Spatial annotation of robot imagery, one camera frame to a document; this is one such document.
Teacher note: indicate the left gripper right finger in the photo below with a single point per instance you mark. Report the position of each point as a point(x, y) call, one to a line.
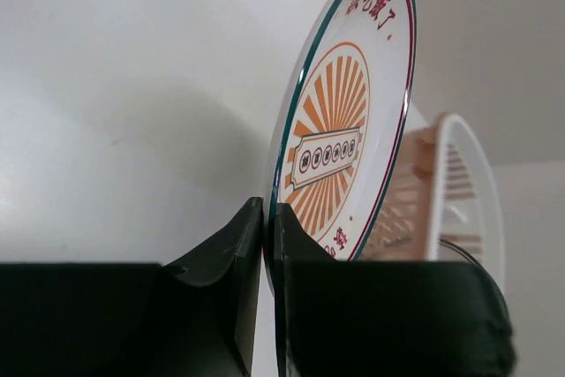
point(383, 318)

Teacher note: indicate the white and pink dish rack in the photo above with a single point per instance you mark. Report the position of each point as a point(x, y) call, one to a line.
point(442, 202)

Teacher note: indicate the plate with orange sunburst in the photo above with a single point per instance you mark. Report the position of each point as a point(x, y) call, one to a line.
point(341, 123)

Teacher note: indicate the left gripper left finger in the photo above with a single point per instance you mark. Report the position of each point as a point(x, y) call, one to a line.
point(192, 317)

